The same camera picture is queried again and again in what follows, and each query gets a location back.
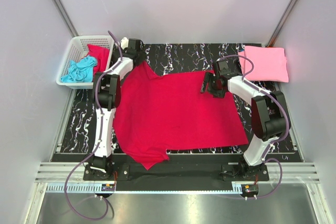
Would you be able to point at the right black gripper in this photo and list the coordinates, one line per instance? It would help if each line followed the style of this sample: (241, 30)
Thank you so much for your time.
(208, 77)

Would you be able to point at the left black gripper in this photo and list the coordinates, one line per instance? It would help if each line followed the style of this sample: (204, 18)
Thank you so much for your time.
(143, 56)

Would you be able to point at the red t shirt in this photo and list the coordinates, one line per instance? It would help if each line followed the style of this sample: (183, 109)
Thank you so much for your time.
(161, 113)
(101, 54)

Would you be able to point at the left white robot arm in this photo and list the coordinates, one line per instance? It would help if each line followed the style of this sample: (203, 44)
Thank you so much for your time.
(107, 97)

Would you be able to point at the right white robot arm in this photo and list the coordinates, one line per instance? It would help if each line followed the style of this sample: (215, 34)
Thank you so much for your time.
(269, 115)

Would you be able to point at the red t shirt in basket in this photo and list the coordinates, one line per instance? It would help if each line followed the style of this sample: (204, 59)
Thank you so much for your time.
(101, 54)

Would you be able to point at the white plastic basket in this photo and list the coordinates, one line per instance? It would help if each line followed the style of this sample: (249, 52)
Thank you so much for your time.
(78, 49)

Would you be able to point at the cyan t shirt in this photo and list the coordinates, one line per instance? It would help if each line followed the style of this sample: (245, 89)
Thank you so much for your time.
(80, 72)

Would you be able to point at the folded pink t shirt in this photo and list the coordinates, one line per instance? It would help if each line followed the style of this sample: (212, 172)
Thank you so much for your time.
(270, 64)

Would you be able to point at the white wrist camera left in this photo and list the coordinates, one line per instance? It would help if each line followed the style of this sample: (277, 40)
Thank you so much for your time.
(124, 42)

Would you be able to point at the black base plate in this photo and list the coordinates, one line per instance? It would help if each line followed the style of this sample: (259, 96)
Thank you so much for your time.
(200, 172)

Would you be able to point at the aluminium rail frame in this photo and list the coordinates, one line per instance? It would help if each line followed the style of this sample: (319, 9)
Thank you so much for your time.
(293, 194)

